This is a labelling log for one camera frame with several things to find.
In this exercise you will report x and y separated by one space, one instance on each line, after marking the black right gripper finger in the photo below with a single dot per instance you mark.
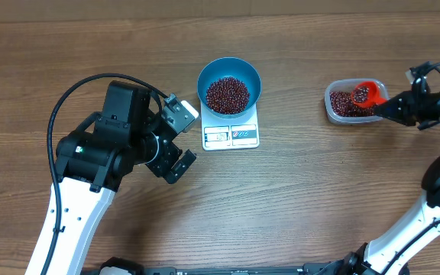
407 120
398 105

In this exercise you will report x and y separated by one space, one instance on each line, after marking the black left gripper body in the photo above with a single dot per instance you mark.
158 158

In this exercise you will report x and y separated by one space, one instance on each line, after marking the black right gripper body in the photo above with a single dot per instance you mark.
437 105

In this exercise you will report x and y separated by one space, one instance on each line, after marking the red measuring scoop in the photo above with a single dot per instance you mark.
374 96

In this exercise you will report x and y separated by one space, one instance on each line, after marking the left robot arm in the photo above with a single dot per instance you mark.
136 126

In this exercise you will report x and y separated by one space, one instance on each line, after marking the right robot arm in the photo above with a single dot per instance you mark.
391 252

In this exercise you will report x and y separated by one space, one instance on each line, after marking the red beans in scoop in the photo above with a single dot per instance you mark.
360 94

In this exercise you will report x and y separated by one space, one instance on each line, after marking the white digital kitchen scale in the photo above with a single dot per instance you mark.
229 133

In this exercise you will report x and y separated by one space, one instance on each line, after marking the red beans in bowl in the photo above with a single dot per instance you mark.
227 96

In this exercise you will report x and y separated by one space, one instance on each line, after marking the blue metal bowl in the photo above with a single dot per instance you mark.
237 68

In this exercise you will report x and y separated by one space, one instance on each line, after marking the clear plastic container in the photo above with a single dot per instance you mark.
347 85

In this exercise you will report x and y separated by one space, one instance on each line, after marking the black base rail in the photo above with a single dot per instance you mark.
119 266

